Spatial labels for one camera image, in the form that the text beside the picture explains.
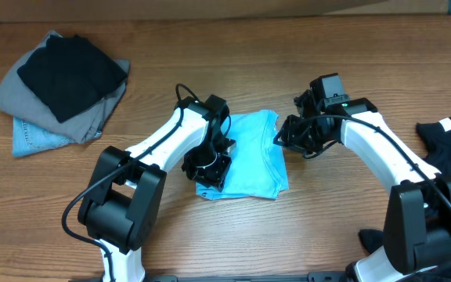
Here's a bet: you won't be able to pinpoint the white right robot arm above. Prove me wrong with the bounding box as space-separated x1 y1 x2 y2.
274 74 451 282

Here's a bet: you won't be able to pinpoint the folded grey garment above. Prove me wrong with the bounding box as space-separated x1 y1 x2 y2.
0 31 130 143

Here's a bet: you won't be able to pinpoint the folded blue jeans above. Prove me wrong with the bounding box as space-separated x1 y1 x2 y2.
11 116 103 158

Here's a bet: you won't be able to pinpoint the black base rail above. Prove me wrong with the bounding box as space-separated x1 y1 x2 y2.
68 269 348 282

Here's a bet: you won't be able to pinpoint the light blue printed t-shirt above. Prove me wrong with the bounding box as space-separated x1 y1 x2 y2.
196 110 289 201

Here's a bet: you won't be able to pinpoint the folded black garment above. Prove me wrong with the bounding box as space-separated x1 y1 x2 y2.
17 35 128 123

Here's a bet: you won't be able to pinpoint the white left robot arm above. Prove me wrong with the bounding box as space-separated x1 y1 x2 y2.
78 95 236 281

